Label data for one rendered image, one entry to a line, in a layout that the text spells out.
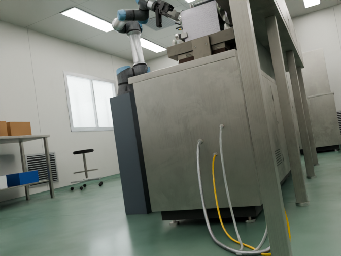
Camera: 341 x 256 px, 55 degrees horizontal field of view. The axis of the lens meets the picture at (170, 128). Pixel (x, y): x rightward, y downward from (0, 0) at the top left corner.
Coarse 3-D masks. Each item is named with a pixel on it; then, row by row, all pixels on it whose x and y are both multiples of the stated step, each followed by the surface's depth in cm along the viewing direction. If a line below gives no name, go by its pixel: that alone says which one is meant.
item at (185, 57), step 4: (216, 44) 178; (220, 44) 177; (224, 44) 176; (212, 48) 179; (216, 48) 178; (220, 48) 177; (224, 48) 176; (228, 48) 182; (188, 52) 185; (192, 52) 184; (212, 52) 179; (216, 52) 178; (220, 52) 177; (180, 56) 188; (184, 56) 186; (188, 56) 186; (192, 56) 185; (180, 60) 188; (184, 60) 187; (188, 60) 186
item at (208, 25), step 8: (216, 16) 197; (184, 24) 207; (192, 24) 204; (200, 24) 202; (208, 24) 200; (216, 24) 197; (184, 32) 207; (192, 32) 204; (200, 32) 202; (208, 32) 200; (216, 32) 197
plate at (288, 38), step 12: (216, 0) 163; (228, 0) 165; (252, 0) 169; (264, 0) 172; (276, 0) 183; (228, 12) 181; (252, 12) 186; (264, 12) 189; (276, 12) 192; (288, 12) 274; (264, 24) 210; (288, 24) 244; (264, 36) 235; (288, 36) 245; (288, 48) 282; (300, 48) 367; (300, 60) 341
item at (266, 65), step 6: (258, 42) 240; (258, 48) 236; (264, 48) 263; (258, 54) 231; (264, 54) 258; (270, 54) 292; (264, 60) 253; (270, 60) 285; (264, 66) 248; (270, 66) 279; (270, 72) 273
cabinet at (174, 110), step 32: (224, 64) 169; (160, 96) 186; (192, 96) 177; (224, 96) 169; (160, 128) 186; (192, 128) 177; (224, 128) 170; (160, 160) 186; (192, 160) 178; (224, 160) 170; (288, 160) 280; (160, 192) 186; (192, 192) 178; (224, 192) 170; (256, 192) 163
